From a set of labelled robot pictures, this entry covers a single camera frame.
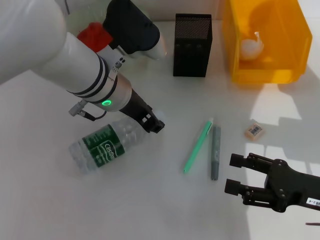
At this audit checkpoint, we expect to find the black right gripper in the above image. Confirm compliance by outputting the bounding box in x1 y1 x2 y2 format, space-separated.
224 152 320 213

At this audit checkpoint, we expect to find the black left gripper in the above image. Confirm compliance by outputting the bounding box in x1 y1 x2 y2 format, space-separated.
119 88 166 135

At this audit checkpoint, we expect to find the grey marker pen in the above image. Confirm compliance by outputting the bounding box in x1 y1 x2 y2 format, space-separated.
210 124 222 181

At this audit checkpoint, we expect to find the green pen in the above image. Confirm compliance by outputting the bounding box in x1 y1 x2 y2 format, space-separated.
183 117 215 174

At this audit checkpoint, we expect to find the clear green-label water bottle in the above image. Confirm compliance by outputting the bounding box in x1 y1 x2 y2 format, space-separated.
68 111 167 176

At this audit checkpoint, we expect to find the white paper ball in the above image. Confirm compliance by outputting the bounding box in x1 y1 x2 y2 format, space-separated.
240 31 265 62

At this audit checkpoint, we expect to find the beige eraser with barcode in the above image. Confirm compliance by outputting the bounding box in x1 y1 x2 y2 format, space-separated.
244 119 266 141

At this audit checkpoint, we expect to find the black mesh pen holder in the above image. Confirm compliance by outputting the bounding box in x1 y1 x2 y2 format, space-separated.
173 13 213 78

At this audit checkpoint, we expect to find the red round fruit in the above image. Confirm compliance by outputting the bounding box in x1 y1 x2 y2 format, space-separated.
76 21 114 53

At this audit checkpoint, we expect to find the yellow plastic storage bin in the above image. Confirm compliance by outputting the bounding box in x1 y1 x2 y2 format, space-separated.
222 0 314 85

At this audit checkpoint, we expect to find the left arm connector cable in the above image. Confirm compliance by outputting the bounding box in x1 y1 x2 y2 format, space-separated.
69 99 107 122

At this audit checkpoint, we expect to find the left wrist camera housing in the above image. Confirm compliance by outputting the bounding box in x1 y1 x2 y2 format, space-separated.
102 0 168 61

